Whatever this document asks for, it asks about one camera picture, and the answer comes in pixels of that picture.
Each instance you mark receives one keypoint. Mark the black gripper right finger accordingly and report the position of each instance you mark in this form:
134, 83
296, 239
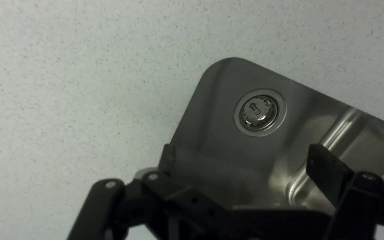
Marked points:
360, 204

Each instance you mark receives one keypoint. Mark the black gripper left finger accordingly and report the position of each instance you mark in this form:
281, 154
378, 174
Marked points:
112, 204

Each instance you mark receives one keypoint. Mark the stainless steel sink basin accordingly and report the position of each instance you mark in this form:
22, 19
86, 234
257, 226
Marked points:
226, 147

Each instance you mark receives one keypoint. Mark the metal sink drain strainer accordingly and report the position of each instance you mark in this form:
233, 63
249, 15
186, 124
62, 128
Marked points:
258, 110

